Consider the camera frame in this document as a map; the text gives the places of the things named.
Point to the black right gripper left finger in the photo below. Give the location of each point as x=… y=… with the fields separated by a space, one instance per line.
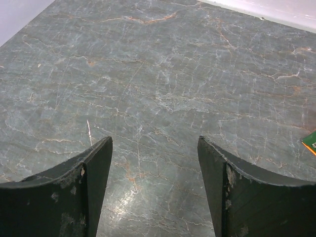
x=63 y=201

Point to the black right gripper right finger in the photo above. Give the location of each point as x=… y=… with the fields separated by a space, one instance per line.
x=248 y=201

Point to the orange green carton box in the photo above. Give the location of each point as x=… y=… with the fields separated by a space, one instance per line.
x=310 y=142

